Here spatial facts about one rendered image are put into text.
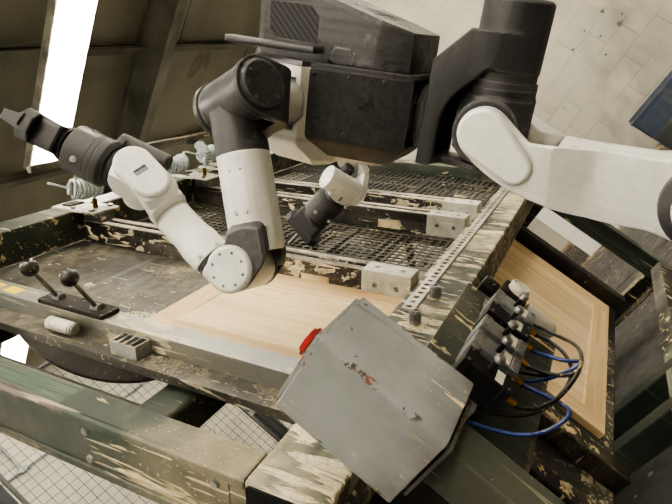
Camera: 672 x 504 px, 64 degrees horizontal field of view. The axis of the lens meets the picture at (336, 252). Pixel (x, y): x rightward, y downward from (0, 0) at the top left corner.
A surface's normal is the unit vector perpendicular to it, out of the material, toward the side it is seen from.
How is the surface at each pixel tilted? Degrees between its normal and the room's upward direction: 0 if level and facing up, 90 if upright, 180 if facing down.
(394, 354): 90
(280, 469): 60
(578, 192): 111
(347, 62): 90
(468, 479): 90
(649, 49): 90
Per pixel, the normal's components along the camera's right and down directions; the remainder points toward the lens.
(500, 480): 0.45, -0.73
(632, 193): -0.44, 0.31
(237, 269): -0.26, 0.04
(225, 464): 0.00, -0.94
